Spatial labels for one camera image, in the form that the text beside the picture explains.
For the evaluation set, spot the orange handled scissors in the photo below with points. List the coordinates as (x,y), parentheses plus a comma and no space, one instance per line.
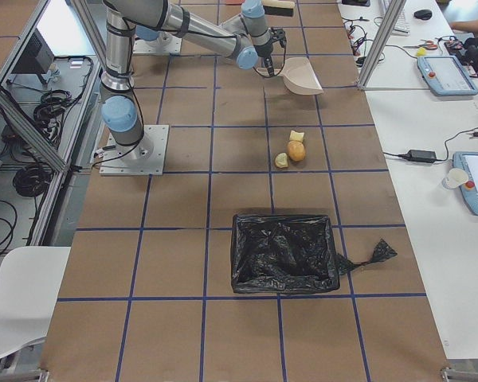
(425,44)

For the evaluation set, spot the bin with black trash bag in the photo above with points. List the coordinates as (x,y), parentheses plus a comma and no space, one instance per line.
(290,254)

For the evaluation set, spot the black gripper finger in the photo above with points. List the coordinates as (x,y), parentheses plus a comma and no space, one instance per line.
(267,62)

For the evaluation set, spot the whole yellow potato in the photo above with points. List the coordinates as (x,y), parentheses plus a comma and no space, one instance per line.
(296,151)

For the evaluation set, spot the far blue teach pendant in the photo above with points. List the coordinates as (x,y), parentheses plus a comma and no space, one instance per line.
(445,76)

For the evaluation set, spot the cream hand brush black bristles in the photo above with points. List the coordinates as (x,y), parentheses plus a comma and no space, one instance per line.
(279,8)

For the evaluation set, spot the white paper cup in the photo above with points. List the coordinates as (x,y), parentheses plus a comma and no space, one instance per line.
(455,178)

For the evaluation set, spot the near blue teach pendant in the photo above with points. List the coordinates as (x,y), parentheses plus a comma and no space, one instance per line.
(468,161)

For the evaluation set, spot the beige plastic dustpan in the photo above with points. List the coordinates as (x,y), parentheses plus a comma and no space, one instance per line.
(299,77)

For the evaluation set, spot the blue teach pendant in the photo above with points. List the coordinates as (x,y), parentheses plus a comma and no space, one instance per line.
(445,76)
(468,161)

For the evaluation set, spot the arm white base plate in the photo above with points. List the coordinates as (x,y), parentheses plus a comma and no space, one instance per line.
(164,45)
(147,158)

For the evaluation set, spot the black power adapter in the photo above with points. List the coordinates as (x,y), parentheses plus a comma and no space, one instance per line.
(422,156)

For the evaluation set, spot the aluminium frame post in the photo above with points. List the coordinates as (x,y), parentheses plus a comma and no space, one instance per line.
(384,31)

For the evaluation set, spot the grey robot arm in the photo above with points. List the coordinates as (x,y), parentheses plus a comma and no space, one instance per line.
(158,27)

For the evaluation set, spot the cut potato piece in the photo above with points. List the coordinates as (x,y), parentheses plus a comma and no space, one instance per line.
(296,136)
(281,161)

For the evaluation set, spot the white chair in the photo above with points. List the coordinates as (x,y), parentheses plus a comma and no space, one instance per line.
(30,280)

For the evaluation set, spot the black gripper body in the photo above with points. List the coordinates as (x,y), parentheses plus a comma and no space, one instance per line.
(265,51)

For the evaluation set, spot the black computer mouse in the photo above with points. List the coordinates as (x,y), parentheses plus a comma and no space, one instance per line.
(423,14)

